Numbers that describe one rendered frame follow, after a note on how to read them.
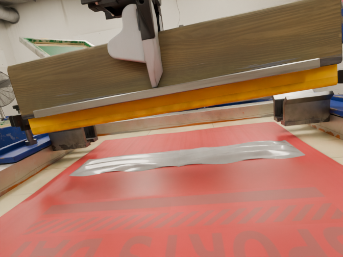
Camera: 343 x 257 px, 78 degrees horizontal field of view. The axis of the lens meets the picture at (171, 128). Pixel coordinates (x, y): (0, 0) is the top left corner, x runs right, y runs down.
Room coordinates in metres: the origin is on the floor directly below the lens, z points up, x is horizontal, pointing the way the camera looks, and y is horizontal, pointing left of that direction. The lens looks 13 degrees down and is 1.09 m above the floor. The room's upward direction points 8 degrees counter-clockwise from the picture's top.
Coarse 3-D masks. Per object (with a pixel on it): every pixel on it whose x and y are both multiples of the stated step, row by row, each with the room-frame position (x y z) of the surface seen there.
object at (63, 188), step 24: (120, 144) 0.46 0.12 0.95; (144, 144) 0.44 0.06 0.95; (168, 144) 0.41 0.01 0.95; (72, 168) 0.35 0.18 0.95; (168, 168) 0.30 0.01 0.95; (48, 192) 0.27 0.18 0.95; (72, 192) 0.26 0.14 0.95; (96, 192) 0.25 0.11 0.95; (120, 192) 0.24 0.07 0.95; (144, 192) 0.24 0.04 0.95; (168, 192) 0.23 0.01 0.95; (24, 216) 0.22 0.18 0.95; (0, 240) 0.18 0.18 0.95
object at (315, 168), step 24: (192, 144) 0.39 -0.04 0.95; (216, 144) 0.37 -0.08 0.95; (192, 168) 0.28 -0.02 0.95; (216, 168) 0.27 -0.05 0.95; (240, 168) 0.26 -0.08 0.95; (264, 168) 0.25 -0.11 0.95; (288, 168) 0.24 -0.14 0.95; (312, 168) 0.23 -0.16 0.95; (336, 168) 0.23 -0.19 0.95; (192, 192) 0.22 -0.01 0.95; (336, 192) 0.18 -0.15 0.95
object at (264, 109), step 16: (176, 112) 0.58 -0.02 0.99; (192, 112) 0.55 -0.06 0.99; (208, 112) 0.54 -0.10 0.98; (224, 112) 0.54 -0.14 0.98; (240, 112) 0.53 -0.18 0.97; (256, 112) 0.52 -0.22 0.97; (272, 112) 0.52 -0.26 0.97; (96, 128) 0.58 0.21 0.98; (112, 128) 0.58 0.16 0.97; (128, 128) 0.57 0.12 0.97; (144, 128) 0.56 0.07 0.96; (160, 128) 0.56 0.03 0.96; (320, 128) 0.37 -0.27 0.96; (336, 128) 0.32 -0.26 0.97; (32, 160) 0.35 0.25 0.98; (48, 160) 0.39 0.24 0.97; (0, 176) 0.29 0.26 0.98; (16, 176) 0.32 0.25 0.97; (0, 192) 0.28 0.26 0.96
